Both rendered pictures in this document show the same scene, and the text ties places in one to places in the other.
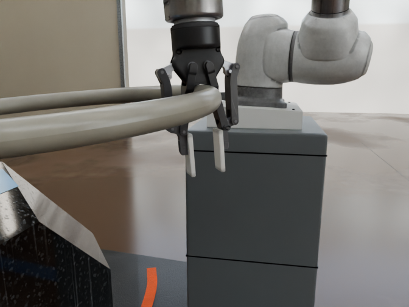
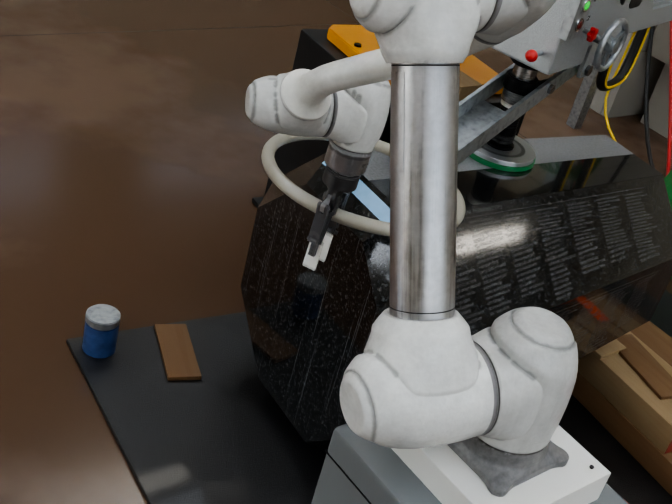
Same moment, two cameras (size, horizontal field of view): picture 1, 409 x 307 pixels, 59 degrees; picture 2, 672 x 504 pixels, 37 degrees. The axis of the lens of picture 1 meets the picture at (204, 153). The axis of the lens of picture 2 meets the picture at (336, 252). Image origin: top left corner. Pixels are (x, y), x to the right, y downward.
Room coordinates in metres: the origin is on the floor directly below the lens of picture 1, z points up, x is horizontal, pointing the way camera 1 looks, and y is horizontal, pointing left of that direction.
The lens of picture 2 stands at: (1.68, -1.49, 1.98)
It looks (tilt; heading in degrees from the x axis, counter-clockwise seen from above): 31 degrees down; 126
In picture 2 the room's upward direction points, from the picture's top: 15 degrees clockwise
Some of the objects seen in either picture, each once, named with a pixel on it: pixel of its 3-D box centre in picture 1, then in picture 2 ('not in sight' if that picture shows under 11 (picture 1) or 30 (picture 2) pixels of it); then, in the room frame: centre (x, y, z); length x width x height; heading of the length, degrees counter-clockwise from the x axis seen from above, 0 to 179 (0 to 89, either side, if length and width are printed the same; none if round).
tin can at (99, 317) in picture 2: not in sight; (101, 331); (-0.16, 0.05, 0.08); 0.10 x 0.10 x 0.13
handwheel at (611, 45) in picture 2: not in sight; (599, 39); (0.56, 0.99, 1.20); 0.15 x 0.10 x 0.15; 94
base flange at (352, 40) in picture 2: not in sight; (416, 57); (-0.21, 1.32, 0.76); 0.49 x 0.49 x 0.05; 74
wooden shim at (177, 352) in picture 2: not in sight; (177, 351); (-0.02, 0.24, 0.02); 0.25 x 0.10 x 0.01; 152
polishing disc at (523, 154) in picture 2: not in sight; (498, 146); (0.45, 0.87, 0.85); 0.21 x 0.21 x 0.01
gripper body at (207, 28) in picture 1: (196, 54); (337, 187); (0.57, 0.01, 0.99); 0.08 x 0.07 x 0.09; 109
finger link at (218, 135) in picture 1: (218, 149); (313, 254); (0.58, -0.02, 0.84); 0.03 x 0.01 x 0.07; 19
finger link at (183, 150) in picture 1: (176, 139); not in sight; (0.56, 0.04, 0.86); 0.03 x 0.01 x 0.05; 109
